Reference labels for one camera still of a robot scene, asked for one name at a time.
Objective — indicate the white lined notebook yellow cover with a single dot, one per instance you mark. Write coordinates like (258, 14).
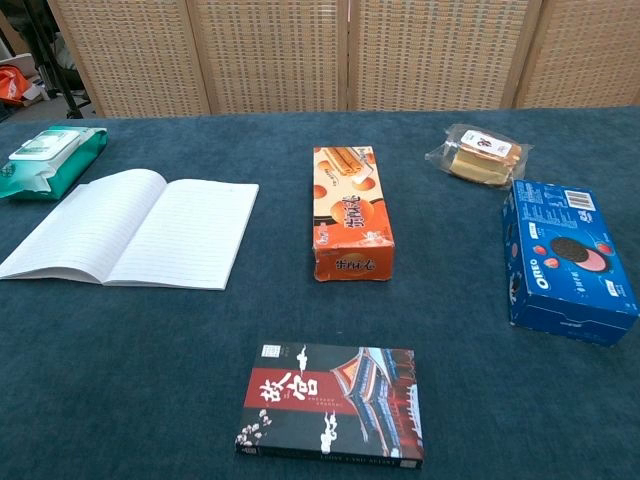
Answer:
(150, 235)

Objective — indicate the orange egg roll snack box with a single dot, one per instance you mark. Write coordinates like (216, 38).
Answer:
(350, 215)

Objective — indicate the dark book with red band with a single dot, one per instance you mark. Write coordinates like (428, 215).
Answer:
(332, 400)

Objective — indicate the packaged cake slices clear wrap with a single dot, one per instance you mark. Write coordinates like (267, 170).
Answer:
(482, 157)

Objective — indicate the wooden woven folding screen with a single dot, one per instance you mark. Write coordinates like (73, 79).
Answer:
(320, 50)

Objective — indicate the blue Oreo cookie box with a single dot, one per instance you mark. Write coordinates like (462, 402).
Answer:
(565, 260)

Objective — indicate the green wet wipes pack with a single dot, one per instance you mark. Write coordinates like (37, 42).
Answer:
(55, 155)

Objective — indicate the black tripod stand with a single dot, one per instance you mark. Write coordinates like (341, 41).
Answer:
(52, 60)

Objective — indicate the orange bag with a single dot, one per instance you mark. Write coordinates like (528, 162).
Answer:
(11, 86)

